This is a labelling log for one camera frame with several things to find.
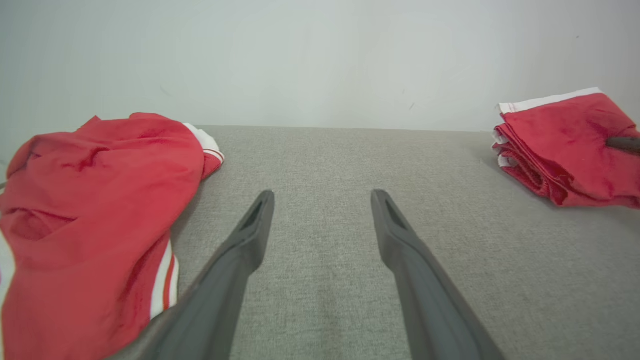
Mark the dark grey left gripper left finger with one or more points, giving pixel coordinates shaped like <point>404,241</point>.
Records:
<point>210,310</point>

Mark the red shorts with white trim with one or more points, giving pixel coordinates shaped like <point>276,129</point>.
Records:
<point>565,145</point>

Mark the red jersey with white sleeves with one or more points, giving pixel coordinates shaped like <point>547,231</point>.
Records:
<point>90,210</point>

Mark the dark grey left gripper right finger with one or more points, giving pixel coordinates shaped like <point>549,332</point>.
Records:
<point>430,310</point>

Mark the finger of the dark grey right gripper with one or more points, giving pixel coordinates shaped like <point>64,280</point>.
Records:
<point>626,144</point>

